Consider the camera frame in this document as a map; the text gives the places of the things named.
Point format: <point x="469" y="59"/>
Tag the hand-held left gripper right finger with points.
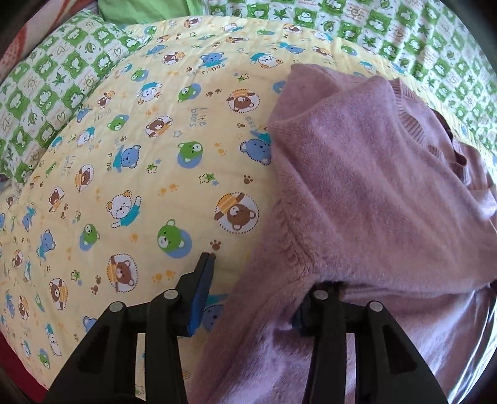
<point x="299" y="319"/>

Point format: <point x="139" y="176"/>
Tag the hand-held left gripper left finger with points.
<point x="200" y="297"/>

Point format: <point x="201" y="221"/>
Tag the purple knitted sweater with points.
<point x="369" y="194"/>

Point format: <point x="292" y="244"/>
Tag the yellow bear print quilt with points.
<point x="155" y="163"/>

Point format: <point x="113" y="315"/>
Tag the red bed sheet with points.
<point x="17" y="369"/>

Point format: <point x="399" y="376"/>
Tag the small green checked pillow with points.
<point x="54" y="89"/>

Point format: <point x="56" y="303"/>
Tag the plain green pillow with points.
<point x="147" y="9"/>

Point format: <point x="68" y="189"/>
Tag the large green checked pillow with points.
<point x="407" y="35"/>

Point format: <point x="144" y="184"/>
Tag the red floral pillow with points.
<point x="35" y="35"/>

